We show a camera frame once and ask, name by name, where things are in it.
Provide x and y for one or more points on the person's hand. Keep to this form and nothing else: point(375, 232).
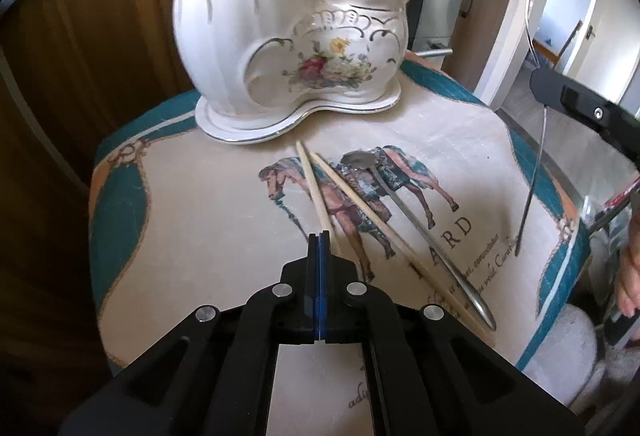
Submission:
point(627, 283)

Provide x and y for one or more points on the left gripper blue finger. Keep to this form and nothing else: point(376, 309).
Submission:
point(311, 286)
point(324, 281)

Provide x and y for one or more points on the white ceramic double utensil holder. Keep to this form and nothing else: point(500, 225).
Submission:
point(262, 66)

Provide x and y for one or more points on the wooden chopstick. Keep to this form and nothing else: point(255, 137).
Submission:
point(316, 197)
point(398, 242)

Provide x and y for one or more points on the silver fork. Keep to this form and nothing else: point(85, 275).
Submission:
point(540, 150)

